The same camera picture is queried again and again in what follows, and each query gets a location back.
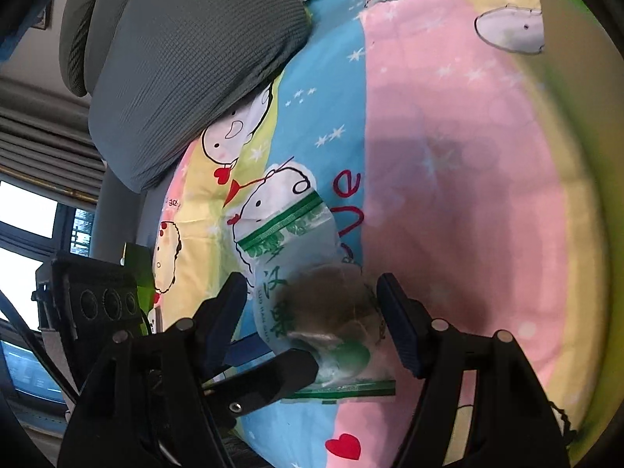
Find grey-blue pillow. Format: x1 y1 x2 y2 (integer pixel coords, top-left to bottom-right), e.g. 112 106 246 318
88 0 313 193

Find clear bag of brown fruit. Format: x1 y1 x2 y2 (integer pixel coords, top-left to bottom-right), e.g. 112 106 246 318
234 190 397 403

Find grey pleated curtain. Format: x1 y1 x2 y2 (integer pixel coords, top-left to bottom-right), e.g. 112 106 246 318
0 78 108 203

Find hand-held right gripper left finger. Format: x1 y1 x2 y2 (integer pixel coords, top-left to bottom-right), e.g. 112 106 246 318
57 271 249 468

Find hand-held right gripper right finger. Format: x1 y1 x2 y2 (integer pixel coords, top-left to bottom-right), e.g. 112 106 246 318
376 273 571 468

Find grey sofa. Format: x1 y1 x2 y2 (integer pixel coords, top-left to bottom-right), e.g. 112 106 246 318
58 0 167 274

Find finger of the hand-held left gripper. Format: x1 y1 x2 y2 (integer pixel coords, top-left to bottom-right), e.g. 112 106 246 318
207 349 319 416
227 340 276 367

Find window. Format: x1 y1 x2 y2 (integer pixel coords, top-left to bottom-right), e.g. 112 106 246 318
0 180 98 401

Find cartoon printed blanket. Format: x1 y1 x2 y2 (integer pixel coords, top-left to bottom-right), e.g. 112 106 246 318
146 0 586 468

